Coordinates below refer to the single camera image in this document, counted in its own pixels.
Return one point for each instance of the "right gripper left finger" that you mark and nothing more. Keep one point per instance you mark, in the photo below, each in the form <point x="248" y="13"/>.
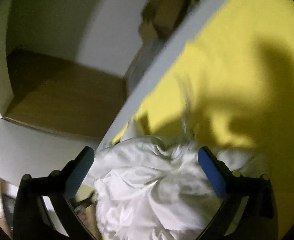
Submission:
<point x="31" y="219"/>

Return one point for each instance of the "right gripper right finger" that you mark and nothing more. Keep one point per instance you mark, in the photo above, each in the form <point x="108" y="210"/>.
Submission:
<point x="248" y="209"/>

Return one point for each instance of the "white puffer jacket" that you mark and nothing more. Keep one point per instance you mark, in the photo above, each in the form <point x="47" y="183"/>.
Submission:
<point x="151" y="188"/>

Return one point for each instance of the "yellow table cloth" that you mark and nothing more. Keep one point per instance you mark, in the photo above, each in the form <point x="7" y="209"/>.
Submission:
<point x="240" y="69"/>

